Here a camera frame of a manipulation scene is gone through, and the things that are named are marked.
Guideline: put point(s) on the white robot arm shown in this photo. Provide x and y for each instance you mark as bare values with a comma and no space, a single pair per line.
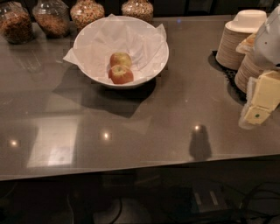
266,48

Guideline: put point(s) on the rear stack paper bowls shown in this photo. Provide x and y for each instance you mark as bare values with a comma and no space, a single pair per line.
235,31

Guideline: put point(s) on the stack paper bowls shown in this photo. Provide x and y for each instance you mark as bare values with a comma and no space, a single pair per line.
235,31
247,69

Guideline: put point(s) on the front stack paper bowls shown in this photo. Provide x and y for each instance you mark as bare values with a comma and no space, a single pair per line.
247,69

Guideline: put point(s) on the black rubber mat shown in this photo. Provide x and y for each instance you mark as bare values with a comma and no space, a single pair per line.
229,75

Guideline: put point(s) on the red apple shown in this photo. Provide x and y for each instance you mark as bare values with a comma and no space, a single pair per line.
120,74

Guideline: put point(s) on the glass cereal jar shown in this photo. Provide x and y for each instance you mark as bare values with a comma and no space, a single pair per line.
15,23
52,17
141,9
85,12

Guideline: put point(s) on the white ceramic bowl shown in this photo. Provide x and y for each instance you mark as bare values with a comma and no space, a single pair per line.
157,62

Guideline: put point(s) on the grey-white gripper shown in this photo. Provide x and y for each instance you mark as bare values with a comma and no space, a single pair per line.
268,44

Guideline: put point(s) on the leftmost glass cereal jar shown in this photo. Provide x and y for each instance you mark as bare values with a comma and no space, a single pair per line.
15,23

